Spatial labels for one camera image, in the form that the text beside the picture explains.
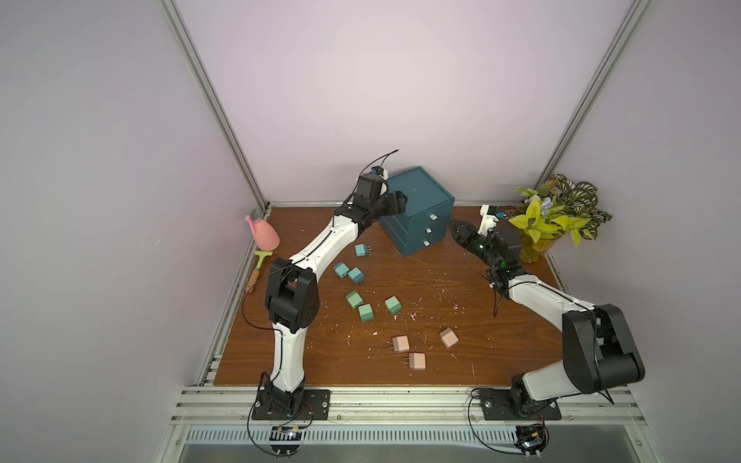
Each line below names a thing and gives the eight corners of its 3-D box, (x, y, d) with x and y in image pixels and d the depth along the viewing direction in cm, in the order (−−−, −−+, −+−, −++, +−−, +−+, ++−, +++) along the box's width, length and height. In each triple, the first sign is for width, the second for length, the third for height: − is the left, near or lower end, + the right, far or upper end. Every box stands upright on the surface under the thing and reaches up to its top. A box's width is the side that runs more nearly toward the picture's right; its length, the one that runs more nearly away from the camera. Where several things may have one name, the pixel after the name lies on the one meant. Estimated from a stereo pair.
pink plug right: (447, 349, 84) (449, 346, 82) (435, 332, 87) (436, 329, 86) (457, 342, 85) (459, 339, 83) (445, 325, 89) (446, 322, 87)
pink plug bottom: (409, 369, 80) (410, 367, 78) (408, 355, 83) (409, 352, 81) (425, 369, 80) (426, 367, 78) (424, 355, 83) (425, 352, 81)
